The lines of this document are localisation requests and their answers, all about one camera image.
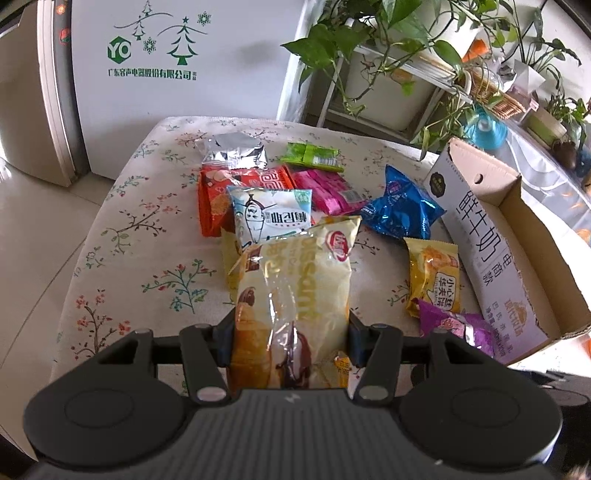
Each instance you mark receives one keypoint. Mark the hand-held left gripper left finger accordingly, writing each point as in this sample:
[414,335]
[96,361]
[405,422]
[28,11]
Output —
[225,342]

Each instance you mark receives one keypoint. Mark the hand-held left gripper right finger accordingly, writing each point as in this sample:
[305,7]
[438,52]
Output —
[354,342]

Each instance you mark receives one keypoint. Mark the cream croissant snack packet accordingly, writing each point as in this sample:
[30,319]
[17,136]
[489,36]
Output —
[295,286]

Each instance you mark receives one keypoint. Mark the purple snack packet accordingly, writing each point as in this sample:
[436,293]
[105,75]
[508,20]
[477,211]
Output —
[457,325]

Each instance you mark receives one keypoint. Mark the light blue snack packet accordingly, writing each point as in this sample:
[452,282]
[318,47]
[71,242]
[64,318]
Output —
[272,212]

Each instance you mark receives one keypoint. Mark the orange snack packet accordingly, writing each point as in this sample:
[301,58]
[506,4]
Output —
[214,203]

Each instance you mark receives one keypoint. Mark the white printed cardboard box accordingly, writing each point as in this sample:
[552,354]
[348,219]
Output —
[498,258]

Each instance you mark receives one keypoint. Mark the pink snack packet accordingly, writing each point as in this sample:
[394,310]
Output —
[323,189]

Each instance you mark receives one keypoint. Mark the silver foil snack packet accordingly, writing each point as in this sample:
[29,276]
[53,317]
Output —
[235,154]

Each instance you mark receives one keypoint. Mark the green snack packet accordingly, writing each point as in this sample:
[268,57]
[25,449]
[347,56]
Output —
[311,157]

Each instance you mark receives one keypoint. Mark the pale yellow snack packet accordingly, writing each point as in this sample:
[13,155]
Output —
[229,258]

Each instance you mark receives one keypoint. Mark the floral tablecloth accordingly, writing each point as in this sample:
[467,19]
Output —
[138,258]

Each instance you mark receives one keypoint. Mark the blue plastic object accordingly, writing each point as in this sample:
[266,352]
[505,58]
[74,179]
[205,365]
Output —
[485,129]

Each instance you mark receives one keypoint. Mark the white refrigerator with tree print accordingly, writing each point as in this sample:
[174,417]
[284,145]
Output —
[207,92]

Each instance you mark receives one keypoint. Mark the small potted plant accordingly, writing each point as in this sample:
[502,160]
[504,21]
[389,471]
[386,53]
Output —
[549,124]

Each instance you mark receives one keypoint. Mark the white metal plant stand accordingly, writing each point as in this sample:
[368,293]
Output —
[431,81]

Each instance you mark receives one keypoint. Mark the wicker basket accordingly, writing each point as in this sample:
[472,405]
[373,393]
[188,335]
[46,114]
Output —
[498,99]

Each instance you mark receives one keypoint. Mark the green pothos plant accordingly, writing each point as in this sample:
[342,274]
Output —
[323,41]

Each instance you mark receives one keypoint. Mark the white rimmed flowerpot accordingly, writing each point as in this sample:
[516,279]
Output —
[461,27]

